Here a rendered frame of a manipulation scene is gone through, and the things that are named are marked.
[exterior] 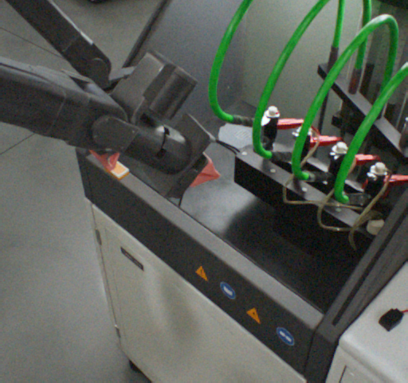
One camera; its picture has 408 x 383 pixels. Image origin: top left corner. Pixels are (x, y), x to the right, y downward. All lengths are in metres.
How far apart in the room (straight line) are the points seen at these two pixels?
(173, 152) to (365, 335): 0.44
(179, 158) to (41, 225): 1.76
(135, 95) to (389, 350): 0.55
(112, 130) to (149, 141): 0.07
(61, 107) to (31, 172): 2.13
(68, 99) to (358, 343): 0.58
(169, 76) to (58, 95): 0.14
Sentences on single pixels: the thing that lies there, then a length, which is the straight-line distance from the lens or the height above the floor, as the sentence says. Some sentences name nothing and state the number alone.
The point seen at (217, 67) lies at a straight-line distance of 0.87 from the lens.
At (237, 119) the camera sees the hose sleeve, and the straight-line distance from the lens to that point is 0.98.
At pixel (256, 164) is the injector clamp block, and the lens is 1.13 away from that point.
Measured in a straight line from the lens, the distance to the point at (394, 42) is 1.00.
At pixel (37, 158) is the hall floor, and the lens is 2.74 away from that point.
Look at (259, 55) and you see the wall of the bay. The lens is 1.46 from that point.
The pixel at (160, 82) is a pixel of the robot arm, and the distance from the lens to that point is 0.62.
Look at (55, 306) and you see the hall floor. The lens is 2.14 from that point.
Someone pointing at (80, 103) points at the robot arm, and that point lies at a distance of 0.56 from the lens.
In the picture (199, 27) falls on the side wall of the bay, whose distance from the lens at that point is 1.31.
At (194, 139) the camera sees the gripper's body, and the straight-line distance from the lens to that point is 0.71.
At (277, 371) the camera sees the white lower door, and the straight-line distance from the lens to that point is 1.13.
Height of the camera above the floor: 1.74
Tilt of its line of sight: 44 degrees down
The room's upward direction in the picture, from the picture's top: straight up
